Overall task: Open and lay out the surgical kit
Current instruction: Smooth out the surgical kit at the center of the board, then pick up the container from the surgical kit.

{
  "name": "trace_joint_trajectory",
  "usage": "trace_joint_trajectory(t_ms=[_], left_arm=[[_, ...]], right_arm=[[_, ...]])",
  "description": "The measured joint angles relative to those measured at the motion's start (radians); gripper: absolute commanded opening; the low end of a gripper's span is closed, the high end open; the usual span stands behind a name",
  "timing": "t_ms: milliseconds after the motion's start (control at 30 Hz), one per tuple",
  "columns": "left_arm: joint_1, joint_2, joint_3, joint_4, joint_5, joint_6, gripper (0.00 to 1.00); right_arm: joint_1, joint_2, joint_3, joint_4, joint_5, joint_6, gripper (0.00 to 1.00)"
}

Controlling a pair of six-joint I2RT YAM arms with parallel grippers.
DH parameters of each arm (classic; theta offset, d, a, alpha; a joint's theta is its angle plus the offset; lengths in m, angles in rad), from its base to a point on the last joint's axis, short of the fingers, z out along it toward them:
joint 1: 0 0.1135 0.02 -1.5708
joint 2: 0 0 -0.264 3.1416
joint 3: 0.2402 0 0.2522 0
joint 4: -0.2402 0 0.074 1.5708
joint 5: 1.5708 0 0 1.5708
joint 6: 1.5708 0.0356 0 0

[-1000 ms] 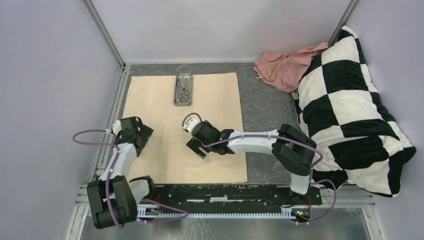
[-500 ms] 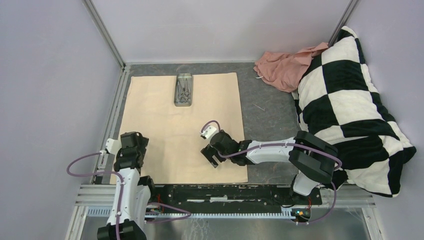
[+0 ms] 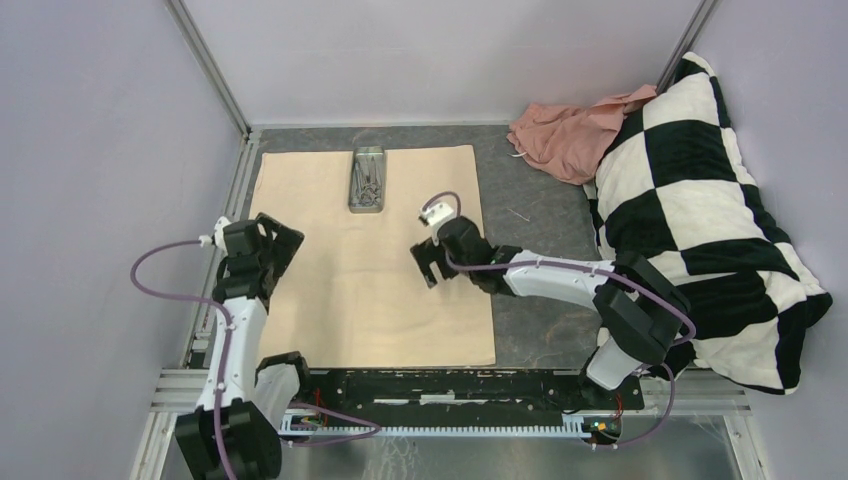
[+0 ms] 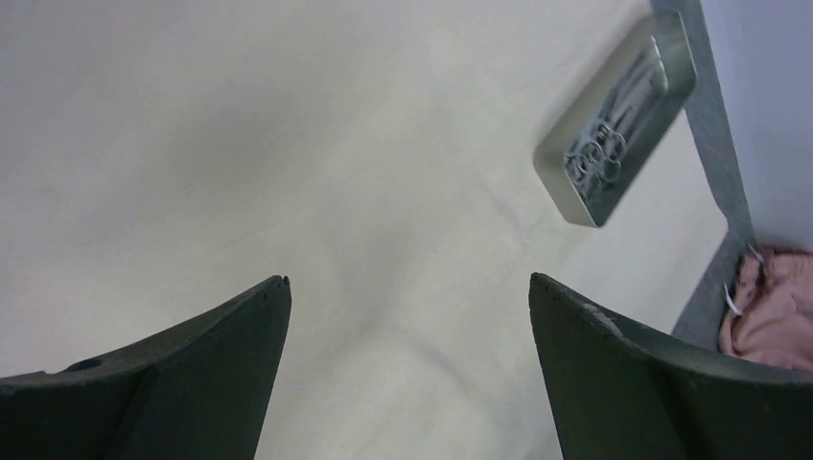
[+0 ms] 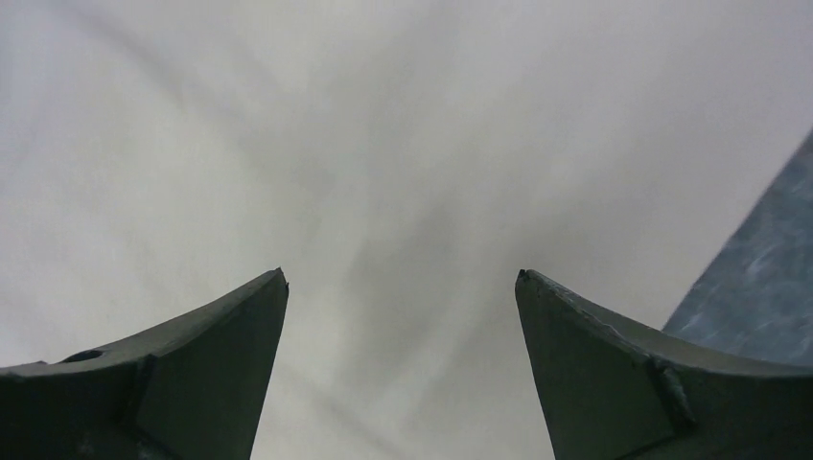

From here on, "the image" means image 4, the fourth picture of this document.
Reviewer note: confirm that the beige cloth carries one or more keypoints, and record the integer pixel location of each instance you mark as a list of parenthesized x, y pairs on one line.
[(160, 157)]

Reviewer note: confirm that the metal surgical instrument tray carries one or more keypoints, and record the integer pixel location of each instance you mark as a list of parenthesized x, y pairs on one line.
[(593, 153)]

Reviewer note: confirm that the pink crumpled cloth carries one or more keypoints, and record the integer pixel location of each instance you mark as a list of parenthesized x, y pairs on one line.
[(769, 309)]

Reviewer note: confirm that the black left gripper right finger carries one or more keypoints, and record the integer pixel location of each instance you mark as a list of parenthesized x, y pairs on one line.
[(619, 389)]

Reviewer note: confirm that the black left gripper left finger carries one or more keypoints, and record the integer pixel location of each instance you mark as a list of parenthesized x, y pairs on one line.
[(198, 390)]

